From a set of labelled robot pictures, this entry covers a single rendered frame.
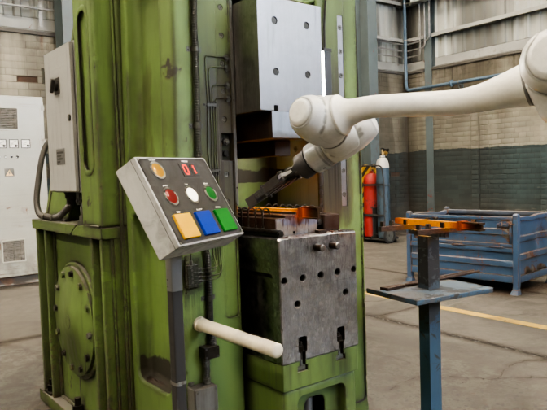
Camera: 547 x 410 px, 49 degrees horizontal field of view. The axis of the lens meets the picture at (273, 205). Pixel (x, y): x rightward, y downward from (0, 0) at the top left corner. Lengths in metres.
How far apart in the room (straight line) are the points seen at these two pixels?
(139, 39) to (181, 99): 0.46
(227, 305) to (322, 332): 0.37
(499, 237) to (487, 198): 5.02
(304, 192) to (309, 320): 0.60
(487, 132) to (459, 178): 0.96
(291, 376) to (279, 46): 1.17
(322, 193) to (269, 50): 0.65
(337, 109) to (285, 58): 0.78
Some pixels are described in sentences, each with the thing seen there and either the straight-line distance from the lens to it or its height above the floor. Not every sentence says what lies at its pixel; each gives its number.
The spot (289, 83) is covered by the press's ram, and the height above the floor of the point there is 1.47.
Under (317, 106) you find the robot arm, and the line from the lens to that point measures 1.43.
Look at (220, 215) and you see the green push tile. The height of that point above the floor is 1.02.
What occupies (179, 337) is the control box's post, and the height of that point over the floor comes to 0.66.
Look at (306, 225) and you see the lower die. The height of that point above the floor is 0.94.
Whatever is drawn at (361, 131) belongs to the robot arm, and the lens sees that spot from 1.57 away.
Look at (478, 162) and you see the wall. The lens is 10.79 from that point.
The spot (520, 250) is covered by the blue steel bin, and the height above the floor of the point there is 0.38.
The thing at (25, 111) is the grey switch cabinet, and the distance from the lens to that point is 7.24.
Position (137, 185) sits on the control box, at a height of 1.12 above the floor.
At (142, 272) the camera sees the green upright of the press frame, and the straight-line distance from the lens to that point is 2.45.
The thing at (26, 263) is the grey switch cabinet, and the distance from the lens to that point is 7.23.
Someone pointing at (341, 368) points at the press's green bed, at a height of 0.39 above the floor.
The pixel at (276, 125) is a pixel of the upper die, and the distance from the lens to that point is 2.14.
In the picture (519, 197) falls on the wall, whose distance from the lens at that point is 10.42.
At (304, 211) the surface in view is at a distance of 2.18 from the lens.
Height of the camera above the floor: 1.14
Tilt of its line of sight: 3 degrees down
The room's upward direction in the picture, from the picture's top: 2 degrees counter-clockwise
